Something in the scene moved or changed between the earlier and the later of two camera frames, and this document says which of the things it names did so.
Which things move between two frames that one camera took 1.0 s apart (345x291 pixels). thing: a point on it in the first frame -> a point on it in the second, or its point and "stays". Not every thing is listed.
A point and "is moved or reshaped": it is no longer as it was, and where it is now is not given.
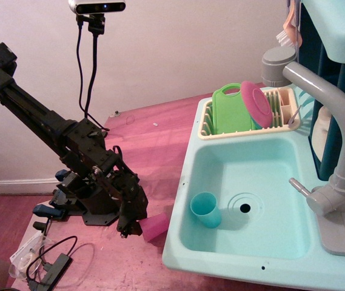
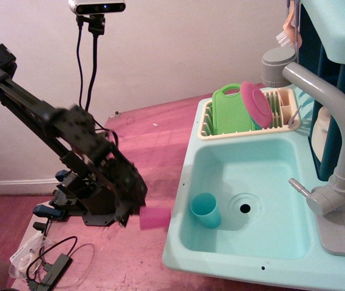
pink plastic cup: x=154 y=228 is moved or reshaped
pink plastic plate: x=257 y=103 stays
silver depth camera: x=97 y=6 stays
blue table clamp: x=43 y=210 stays
